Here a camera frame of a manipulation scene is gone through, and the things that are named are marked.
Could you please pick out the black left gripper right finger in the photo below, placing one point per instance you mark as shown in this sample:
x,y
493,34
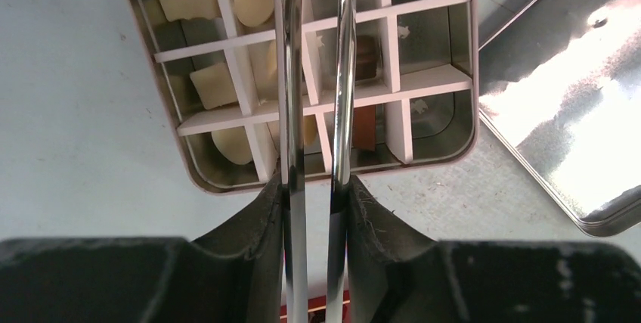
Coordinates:
x,y
397,274

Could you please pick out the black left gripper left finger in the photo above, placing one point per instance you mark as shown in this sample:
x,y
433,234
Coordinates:
x,y
233,273

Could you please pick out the silver metal tin lid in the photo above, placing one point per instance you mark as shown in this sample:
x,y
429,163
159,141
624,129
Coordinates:
x,y
559,85

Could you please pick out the brown bar chocolate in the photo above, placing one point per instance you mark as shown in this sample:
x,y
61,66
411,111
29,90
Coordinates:
x,y
364,128

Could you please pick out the white square chocolate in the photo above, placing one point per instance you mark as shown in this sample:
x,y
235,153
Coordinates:
x,y
214,86

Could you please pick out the dark square chocolate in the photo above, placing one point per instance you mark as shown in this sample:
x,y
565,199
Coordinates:
x,y
366,58

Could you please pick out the white chocolate top left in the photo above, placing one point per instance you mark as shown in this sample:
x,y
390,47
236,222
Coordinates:
x,y
190,9

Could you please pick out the red rectangular tray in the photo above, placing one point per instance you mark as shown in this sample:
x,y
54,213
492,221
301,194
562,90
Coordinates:
x,y
317,309

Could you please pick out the pink tin with white dividers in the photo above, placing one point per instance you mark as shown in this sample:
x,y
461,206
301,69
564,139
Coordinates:
x,y
425,90

